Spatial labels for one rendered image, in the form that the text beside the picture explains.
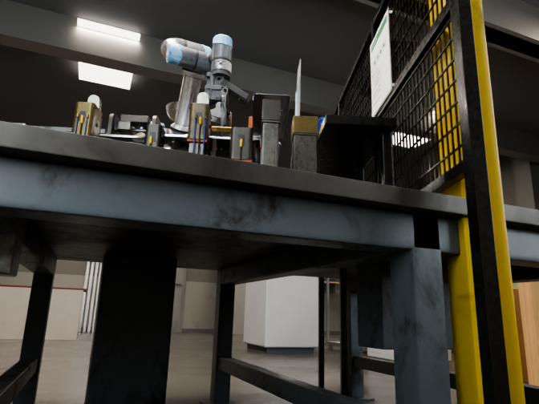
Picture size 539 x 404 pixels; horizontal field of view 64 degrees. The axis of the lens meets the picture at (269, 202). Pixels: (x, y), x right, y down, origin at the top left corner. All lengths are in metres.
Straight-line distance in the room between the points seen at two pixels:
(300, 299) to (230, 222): 4.61
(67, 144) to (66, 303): 6.41
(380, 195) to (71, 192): 0.56
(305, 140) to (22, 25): 4.02
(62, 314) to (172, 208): 6.38
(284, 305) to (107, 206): 4.61
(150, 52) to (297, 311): 3.35
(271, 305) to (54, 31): 3.68
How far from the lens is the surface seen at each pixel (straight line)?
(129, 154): 0.73
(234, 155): 1.29
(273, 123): 1.15
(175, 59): 1.75
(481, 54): 1.24
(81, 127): 1.42
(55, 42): 4.98
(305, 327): 5.39
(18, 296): 7.14
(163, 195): 0.76
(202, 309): 10.15
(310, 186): 0.81
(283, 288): 5.27
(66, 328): 7.10
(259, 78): 5.25
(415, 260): 0.97
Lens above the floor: 0.44
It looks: 15 degrees up
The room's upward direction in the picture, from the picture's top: 2 degrees clockwise
